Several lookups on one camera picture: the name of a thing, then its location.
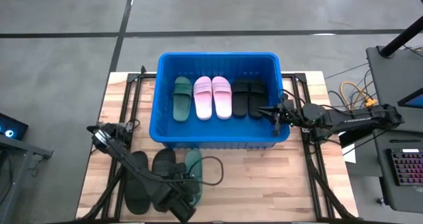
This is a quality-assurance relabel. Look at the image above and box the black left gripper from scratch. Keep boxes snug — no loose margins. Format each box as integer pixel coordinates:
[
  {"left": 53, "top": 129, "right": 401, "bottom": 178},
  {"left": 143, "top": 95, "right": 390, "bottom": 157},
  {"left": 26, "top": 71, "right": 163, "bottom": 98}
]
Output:
[{"left": 165, "top": 163, "right": 202, "bottom": 202}]

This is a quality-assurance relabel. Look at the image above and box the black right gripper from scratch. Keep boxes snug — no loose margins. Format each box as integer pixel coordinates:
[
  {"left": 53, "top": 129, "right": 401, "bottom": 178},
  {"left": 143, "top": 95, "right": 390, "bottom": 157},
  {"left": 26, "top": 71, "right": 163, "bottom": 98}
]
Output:
[{"left": 258, "top": 98, "right": 303, "bottom": 136}]

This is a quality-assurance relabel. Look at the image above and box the green rubber slide sandal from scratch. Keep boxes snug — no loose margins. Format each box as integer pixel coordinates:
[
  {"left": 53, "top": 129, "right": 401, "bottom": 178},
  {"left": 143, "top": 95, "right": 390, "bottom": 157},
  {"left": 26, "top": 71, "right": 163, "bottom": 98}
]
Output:
[
  {"left": 184, "top": 149, "right": 203, "bottom": 205},
  {"left": 173, "top": 76, "right": 193, "bottom": 123}
]

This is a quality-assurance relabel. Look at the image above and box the black rubber slide sandal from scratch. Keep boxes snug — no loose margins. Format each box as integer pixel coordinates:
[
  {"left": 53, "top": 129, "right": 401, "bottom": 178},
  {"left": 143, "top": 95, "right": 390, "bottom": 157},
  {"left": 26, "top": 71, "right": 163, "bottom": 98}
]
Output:
[
  {"left": 124, "top": 150, "right": 153, "bottom": 215},
  {"left": 151, "top": 147, "right": 178, "bottom": 188},
  {"left": 231, "top": 79, "right": 250, "bottom": 118},
  {"left": 248, "top": 79, "right": 268, "bottom": 119}
]

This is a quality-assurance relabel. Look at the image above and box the pink rubber slide sandal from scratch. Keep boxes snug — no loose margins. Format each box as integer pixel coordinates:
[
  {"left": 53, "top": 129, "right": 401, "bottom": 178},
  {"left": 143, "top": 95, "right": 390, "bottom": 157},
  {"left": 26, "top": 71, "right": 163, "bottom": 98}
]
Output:
[
  {"left": 193, "top": 75, "right": 213, "bottom": 121},
  {"left": 211, "top": 75, "right": 233, "bottom": 120}
]

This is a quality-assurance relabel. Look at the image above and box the blue plastic bin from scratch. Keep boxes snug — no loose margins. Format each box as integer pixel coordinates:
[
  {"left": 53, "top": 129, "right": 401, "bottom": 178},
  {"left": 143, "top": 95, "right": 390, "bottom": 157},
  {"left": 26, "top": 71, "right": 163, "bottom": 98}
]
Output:
[{"left": 149, "top": 52, "right": 291, "bottom": 149}]

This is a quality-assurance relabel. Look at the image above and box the white paper sheet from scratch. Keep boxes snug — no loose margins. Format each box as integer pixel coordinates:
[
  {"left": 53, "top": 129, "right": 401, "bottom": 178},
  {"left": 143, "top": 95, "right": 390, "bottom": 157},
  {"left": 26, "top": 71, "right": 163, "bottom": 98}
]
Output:
[{"left": 337, "top": 131, "right": 357, "bottom": 165}]

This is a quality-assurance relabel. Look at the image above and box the grey desk panel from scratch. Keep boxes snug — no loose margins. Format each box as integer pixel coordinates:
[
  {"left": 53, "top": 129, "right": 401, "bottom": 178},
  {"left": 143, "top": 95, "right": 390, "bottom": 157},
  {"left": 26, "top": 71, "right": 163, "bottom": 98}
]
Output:
[{"left": 365, "top": 45, "right": 423, "bottom": 134}]

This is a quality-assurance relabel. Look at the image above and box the black screen with blue display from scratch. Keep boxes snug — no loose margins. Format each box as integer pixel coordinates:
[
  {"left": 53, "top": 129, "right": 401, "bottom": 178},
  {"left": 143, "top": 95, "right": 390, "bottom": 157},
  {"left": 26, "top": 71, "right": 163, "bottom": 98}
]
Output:
[{"left": 397, "top": 87, "right": 423, "bottom": 110}]

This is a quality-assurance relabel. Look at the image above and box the backlit black keyboard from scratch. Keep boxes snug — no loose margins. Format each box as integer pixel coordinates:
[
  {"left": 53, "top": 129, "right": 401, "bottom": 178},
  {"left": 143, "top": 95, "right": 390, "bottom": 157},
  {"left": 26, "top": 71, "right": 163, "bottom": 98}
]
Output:
[{"left": 385, "top": 147, "right": 423, "bottom": 188}]

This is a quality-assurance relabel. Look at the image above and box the black pole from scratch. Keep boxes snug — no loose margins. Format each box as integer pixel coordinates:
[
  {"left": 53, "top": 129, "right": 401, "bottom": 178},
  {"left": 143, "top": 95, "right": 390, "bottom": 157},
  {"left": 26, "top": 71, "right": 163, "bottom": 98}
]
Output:
[{"left": 378, "top": 15, "right": 423, "bottom": 58}]

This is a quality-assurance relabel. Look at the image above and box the grey keyboard desk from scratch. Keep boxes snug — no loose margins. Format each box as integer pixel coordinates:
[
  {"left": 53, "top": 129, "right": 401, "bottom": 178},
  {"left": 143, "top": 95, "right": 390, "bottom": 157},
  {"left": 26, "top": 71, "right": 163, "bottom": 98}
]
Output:
[{"left": 372, "top": 128, "right": 423, "bottom": 214}]

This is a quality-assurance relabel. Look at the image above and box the dark grey side desk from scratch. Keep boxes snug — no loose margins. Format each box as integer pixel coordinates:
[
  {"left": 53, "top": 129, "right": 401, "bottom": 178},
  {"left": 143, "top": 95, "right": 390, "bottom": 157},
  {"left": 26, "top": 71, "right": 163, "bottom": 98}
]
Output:
[{"left": 0, "top": 133, "right": 54, "bottom": 224}]

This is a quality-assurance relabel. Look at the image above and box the black computer with blue light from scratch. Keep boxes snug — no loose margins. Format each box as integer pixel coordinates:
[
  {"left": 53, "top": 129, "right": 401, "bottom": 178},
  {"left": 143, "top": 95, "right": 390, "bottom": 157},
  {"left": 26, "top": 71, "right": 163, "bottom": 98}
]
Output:
[{"left": 0, "top": 113, "right": 30, "bottom": 141}]

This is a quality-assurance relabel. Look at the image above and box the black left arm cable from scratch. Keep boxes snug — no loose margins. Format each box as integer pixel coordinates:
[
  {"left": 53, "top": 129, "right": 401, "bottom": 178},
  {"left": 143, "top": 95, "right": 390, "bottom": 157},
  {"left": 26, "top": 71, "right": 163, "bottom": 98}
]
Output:
[{"left": 130, "top": 118, "right": 225, "bottom": 188}]

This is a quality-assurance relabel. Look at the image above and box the thin black floor cable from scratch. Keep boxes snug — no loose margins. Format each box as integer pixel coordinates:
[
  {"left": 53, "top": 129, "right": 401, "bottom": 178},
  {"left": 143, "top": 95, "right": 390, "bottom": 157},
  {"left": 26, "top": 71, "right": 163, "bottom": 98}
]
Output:
[{"left": 325, "top": 62, "right": 369, "bottom": 80}]

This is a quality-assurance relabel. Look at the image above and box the yellow cable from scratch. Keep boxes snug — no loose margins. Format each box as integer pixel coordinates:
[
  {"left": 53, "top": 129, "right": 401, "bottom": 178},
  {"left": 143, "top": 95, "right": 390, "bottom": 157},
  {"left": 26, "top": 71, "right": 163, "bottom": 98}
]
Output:
[{"left": 340, "top": 81, "right": 378, "bottom": 108}]

